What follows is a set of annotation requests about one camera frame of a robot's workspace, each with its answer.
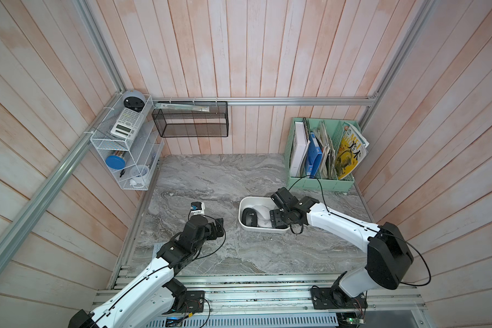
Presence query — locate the newspapers stack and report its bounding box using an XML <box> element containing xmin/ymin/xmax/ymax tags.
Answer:
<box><xmin>314</xmin><ymin>120</ymin><xmax>335</xmax><ymax>180</ymax></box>

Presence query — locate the white calculator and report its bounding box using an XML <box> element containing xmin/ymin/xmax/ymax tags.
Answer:
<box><xmin>110</xmin><ymin>108</ymin><xmax>144</xmax><ymax>140</ymax></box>

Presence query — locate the white binder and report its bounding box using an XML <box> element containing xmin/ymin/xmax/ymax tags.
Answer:
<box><xmin>289</xmin><ymin>122</ymin><xmax>309</xmax><ymax>177</ymax></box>

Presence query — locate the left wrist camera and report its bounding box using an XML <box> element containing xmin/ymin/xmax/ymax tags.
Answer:
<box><xmin>189</xmin><ymin>202</ymin><xmax>205</xmax><ymax>217</ymax></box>

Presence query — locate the black mesh wall basket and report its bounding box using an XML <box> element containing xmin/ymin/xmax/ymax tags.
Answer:
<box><xmin>152</xmin><ymin>101</ymin><xmax>230</xmax><ymax>138</ymax></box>

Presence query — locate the yellow magazine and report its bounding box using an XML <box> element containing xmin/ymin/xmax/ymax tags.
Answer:
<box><xmin>334</xmin><ymin>122</ymin><xmax>369</xmax><ymax>180</ymax></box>

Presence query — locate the blue folder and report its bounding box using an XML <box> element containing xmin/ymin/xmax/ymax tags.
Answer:
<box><xmin>304</xmin><ymin>132</ymin><xmax>323</xmax><ymax>177</ymax></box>

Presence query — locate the round grey speaker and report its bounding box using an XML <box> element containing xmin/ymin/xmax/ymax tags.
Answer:
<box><xmin>122</xmin><ymin>90</ymin><xmax>146</xmax><ymax>113</ymax></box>

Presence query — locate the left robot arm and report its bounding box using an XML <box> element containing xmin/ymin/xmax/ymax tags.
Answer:
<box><xmin>68</xmin><ymin>215</ymin><xmax>226</xmax><ymax>327</ymax></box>

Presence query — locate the blue lid jar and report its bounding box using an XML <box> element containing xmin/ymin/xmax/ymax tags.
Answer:
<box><xmin>105</xmin><ymin>150</ymin><xmax>127</xmax><ymax>170</ymax></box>

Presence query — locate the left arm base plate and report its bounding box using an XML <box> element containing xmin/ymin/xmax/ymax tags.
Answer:
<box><xmin>165</xmin><ymin>290</ymin><xmax>205</xmax><ymax>314</ymax></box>

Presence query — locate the green file organizer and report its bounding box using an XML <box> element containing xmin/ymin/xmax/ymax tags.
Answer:
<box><xmin>284</xmin><ymin>118</ymin><xmax>360</xmax><ymax>193</ymax></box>

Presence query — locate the white plastic storage box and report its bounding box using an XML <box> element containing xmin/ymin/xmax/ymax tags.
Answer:
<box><xmin>238</xmin><ymin>196</ymin><xmax>290</xmax><ymax>234</ymax></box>

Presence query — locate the white smooth mouse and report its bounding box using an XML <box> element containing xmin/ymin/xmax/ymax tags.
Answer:
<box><xmin>254</xmin><ymin>205</ymin><xmax>273</xmax><ymax>228</ymax></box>

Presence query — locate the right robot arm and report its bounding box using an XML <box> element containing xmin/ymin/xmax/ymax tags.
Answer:
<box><xmin>271</xmin><ymin>187</ymin><xmax>414</xmax><ymax>303</ymax></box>

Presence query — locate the black smooth mouse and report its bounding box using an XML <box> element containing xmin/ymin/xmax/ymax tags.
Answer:
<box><xmin>241</xmin><ymin>208</ymin><xmax>258</xmax><ymax>228</ymax></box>

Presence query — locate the white wire wall shelf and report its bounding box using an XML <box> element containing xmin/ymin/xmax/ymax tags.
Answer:
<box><xmin>90</xmin><ymin>94</ymin><xmax>164</xmax><ymax>191</ymax></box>

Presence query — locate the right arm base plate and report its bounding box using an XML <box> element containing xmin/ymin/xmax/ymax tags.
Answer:
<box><xmin>310</xmin><ymin>286</ymin><xmax>368</xmax><ymax>310</ymax></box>

